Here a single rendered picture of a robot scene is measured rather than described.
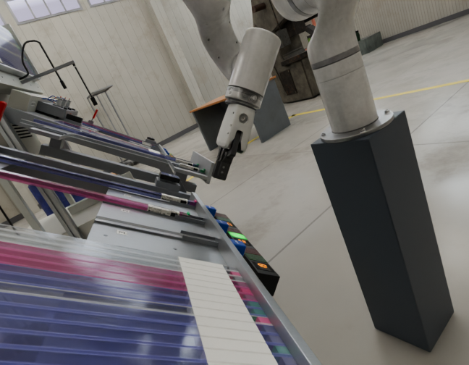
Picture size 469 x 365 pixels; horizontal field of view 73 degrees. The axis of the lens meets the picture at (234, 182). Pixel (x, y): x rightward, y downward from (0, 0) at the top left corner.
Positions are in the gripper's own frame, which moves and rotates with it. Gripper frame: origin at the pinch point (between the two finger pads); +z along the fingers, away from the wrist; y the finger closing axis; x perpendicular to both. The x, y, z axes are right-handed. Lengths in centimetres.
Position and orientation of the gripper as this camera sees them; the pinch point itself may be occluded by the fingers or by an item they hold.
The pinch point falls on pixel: (221, 170)
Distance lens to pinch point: 73.5
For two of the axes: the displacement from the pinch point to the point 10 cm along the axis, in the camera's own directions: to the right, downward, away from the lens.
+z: -3.1, 9.5, 1.1
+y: -2.8, -2.0, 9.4
